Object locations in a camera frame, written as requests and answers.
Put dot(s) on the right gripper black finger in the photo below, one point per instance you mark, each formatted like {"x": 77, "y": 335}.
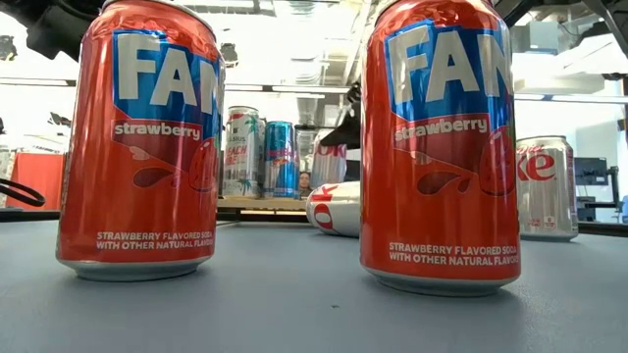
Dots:
{"x": 350, "y": 135}

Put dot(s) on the silver Diet Coke can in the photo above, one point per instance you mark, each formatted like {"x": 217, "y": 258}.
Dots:
{"x": 338, "y": 211}
{"x": 544, "y": 196}
{"x": 328, "y": 166}

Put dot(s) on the blue silver Red Bull can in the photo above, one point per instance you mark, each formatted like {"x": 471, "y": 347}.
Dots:
{"x": 280, "y": 162}

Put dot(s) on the red Fanta strawberry can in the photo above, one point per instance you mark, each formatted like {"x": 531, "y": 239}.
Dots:
{"x": 441, "y": 211}
{"x": 142, "y": 196}

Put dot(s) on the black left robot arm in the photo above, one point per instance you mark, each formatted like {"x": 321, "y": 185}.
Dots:
{"x": 54, "y": 29}

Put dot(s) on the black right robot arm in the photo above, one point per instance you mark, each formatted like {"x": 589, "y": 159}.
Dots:
{"x": 615, "y": 17}

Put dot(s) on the person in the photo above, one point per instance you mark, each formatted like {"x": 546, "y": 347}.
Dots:
{"x": 304, "y": 185}

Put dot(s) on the black monitor on stand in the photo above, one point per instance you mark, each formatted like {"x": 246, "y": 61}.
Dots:
{"x": 591, "y": 171}

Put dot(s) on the orange red partition panel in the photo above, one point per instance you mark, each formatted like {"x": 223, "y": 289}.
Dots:
{"x": 36, "y": 181}

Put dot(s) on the black aluminium table frame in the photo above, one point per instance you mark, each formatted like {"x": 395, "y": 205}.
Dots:
{"x": 29, "y": 216}

